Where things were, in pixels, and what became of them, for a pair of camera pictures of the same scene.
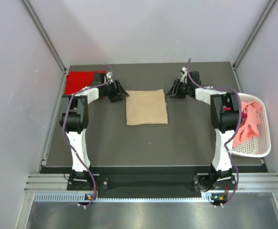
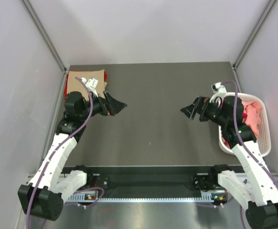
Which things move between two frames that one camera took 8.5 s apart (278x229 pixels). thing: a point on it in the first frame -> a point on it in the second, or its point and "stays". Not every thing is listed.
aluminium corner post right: [254, 33] stays
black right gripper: [175, 91] -> [200, 107]
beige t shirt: [146, 107] -> [76, 85]
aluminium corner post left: [45, 34] stays
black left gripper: [118, 92] -> [114, 106]
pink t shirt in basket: [250, 127] stays
